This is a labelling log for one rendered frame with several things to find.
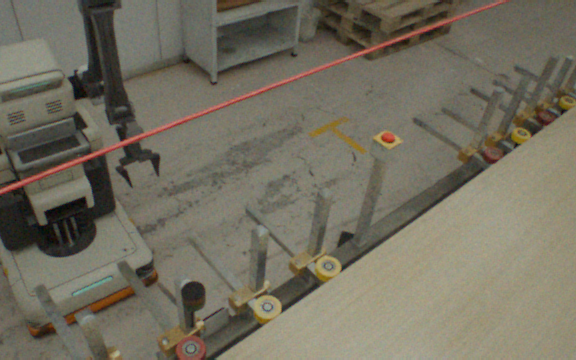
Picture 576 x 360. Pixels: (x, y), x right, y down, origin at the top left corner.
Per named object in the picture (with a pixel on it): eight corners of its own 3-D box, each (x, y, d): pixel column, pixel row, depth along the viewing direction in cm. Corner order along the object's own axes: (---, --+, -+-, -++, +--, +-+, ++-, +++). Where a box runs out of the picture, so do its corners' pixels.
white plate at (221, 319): (158, 367, 149) (155, 351, 142) (227, 322, 162) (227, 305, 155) (159, 368, 148) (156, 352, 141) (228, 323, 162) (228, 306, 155)
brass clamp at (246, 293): (227, 303, 155) (227, 294, 152) (260, 282, 162) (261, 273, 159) (238, 317, 152) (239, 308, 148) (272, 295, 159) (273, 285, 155)
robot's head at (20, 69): (-20, 66, 154) (-24, 48, 141) (46, 51, 164) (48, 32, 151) (-3, 107, 155) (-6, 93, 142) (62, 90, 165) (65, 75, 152)
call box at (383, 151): (367, 155, 162) (372, 136, 156) (381, 147, 165) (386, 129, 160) (383, 167, 158) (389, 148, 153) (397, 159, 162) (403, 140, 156)
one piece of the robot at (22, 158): (11, 177, 176) (-7, 129, 161) (85, 152, 189) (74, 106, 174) (24, 203, 167) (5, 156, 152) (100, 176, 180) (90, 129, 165)
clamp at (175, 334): (157, 346, 141) (156, 337, 137) (197, 321, 148) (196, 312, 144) (168, 360, 138) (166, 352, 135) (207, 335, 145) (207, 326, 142)
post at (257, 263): (246, 320, 169) (251, 227, 136) (254, 315, 170) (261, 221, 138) (252, 327, 167) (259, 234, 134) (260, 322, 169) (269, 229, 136)
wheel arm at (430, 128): (411, 123, 236) (413, 116, 233) (415, 121, 238) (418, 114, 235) (487, 173, 214) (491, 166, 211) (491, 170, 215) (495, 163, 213)
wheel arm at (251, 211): (244, 214, 185) (244, 206, 182) (251, 210, 187) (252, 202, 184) (324, 292, 163) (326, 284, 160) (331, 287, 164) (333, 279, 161)
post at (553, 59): (511, 135, 256) (551, 53, 224) (515, 133, 258) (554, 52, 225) (517, 138, 255) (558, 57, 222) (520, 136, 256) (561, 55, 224)
